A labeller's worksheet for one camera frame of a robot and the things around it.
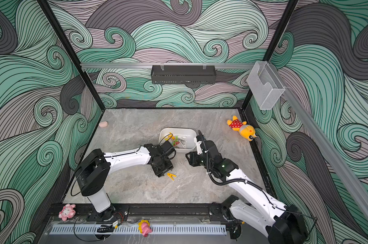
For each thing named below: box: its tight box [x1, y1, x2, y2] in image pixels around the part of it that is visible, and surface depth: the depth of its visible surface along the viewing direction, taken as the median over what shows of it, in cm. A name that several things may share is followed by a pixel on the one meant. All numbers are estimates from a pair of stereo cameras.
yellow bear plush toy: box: [226, 115, 258, 142], surface depth 102 cm
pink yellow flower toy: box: [137, 219, 153, 238], surface depth 69 cm
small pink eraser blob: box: [99, 120, 108, 128], surface depth 112 cm
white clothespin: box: [177, 137, 187, 148], surface depth 102 cm
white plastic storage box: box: [158, 127, 197, 153], surface depth 102 cm
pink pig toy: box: [58, 203, 76, 222], surface depth 73 cm
